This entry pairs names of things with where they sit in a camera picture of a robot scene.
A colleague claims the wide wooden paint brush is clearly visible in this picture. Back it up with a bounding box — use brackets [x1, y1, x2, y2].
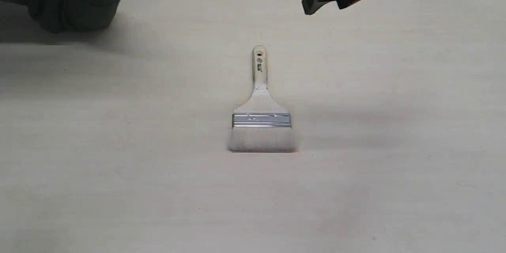
[228, 45, 298, 153]

